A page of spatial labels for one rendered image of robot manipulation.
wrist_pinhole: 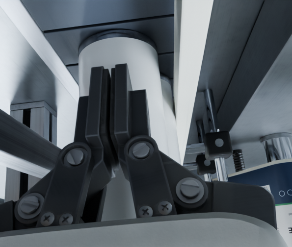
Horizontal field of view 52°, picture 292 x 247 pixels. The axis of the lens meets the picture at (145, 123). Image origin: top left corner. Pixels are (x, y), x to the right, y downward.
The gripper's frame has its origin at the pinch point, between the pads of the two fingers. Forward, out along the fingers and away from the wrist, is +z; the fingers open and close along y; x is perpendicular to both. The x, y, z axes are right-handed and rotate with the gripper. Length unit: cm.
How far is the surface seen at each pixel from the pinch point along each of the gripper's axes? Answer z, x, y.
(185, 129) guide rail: 6.7, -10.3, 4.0
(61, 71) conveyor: 8.3, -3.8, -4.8
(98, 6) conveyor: 6.0, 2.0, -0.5
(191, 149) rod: 11.2, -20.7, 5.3
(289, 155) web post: 13.3, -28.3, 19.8
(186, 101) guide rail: 4.6, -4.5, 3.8
